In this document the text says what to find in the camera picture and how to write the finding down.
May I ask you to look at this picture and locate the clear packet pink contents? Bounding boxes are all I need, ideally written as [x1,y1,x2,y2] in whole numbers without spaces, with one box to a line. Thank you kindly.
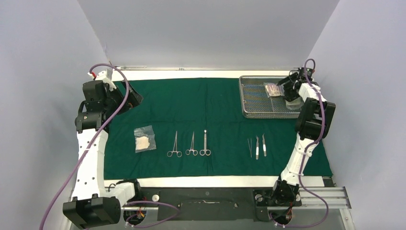
[263,82,283,98]

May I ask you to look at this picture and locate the clear gauze packet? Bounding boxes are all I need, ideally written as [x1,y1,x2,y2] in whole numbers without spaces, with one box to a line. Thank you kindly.
[134,125,157,153]

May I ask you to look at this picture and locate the metal wire mesh tray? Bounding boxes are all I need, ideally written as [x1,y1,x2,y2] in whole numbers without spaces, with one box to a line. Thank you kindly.
[238,75,301,119]

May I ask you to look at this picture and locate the dark green surgical cloth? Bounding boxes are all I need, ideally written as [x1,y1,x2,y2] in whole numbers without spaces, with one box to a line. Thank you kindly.
[103,78,334,181]

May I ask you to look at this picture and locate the steel forceps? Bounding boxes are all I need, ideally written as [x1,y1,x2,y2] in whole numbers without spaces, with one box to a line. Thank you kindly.
[167,131,182,158]

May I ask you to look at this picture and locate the thin steel tweezers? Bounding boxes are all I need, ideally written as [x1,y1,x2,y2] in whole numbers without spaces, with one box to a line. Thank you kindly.
[247,138,252,158]

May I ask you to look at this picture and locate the steel haemostat clamp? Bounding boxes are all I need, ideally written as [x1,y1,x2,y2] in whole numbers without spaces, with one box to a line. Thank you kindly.
[185,132,198,156]

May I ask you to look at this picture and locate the steel surgical scissors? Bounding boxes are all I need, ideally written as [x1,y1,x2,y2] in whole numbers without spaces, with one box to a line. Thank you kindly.
[199,130,211,156]

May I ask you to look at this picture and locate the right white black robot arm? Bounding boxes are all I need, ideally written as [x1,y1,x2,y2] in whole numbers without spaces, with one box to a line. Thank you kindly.
[270,68,336,206]

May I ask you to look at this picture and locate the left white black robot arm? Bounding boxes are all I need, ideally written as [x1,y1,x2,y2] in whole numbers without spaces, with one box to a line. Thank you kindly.
[62,80,143,230]

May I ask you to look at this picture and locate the clear packet green contents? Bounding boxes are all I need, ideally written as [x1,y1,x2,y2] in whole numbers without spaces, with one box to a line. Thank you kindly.
[285,98,303,110]

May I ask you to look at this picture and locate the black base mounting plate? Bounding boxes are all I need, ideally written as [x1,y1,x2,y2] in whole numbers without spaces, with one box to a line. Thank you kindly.
[123,187,302,225]

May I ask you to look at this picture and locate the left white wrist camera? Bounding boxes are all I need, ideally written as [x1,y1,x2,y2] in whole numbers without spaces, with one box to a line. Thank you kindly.
[88,69,117,91]

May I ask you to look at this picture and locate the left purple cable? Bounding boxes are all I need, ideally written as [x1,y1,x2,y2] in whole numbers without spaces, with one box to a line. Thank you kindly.
[38,63,181,230]

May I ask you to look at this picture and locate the aluminium front frame rail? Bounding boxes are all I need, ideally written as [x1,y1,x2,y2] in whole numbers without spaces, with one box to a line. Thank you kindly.
[66,186,351,211]

